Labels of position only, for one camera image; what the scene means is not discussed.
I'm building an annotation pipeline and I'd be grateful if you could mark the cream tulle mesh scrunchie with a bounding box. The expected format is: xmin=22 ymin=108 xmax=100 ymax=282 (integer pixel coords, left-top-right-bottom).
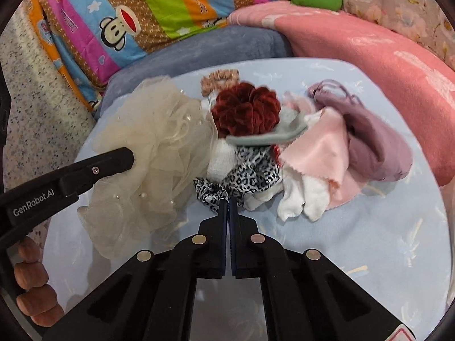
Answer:
xmin=78 ymin=77 xmax=218 ymax=259

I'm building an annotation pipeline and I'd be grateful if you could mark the leopard print scrunchie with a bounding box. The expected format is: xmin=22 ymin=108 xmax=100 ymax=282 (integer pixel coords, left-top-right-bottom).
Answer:
xmin=194 ymin=145 xmax=281 ymax=212

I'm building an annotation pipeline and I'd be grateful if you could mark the pink satin fabric piece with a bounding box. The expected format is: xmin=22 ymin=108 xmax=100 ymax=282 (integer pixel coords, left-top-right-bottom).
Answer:
xmin=279 ymin=107 xmax=369 ymax=209

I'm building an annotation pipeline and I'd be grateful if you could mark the mauve purple cloth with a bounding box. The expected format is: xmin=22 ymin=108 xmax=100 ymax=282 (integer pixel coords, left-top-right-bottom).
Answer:
xmin=307 ymin=79 xmax=413 ymax=182

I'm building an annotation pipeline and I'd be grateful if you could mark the dark red velvet scrunchie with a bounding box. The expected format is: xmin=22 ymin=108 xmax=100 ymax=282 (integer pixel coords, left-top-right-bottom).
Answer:
xmin=211 ymin=82 xmax=281 ymax=138

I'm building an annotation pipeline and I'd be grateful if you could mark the person's left hand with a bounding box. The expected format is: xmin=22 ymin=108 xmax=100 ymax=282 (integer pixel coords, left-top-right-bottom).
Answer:
xmin=14 ymin=237 xmax=65 ymax=327

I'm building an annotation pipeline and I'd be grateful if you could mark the white sock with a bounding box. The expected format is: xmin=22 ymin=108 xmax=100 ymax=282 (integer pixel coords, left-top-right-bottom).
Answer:
xmin=205 ymin=139 xmax=330 ymax=222

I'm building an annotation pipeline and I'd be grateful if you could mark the colourful monkey print quilt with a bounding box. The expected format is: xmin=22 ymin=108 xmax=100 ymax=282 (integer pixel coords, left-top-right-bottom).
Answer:
xmin=28 ymin=0 xmax=278 ymax=111

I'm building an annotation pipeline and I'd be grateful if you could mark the blue grey plush pillow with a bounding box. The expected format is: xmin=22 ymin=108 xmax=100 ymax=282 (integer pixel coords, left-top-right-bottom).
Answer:
xmin=94 ymin=26 xmax=294 ymax=119

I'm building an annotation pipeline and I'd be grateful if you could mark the tan patterned scrunchie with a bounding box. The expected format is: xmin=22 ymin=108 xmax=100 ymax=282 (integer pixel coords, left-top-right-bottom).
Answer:
xmin=200 ymin=69 xmax=239 ymax=97

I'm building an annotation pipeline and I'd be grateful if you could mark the pink plush blanket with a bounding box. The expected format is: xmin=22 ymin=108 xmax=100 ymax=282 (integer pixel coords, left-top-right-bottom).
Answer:
xmin=227 ymin=1 xmax=454 ymax=186

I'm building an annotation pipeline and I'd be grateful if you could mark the grey floral duvet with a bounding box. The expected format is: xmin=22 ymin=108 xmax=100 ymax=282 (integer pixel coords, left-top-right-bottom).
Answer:
xmin=343 ymin=0 xmax=454 ymax=68

